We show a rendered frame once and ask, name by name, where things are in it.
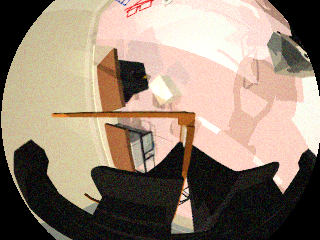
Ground red glasses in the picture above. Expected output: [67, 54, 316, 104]
[127, 0, 153, 17]

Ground black rectangular glasses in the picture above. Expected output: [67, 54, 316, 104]
[179, 187, 191, 205]

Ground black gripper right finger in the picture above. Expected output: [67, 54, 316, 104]
[185, 145, 280, 232]

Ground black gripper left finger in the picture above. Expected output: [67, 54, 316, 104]
[91, 143, 184, 225]

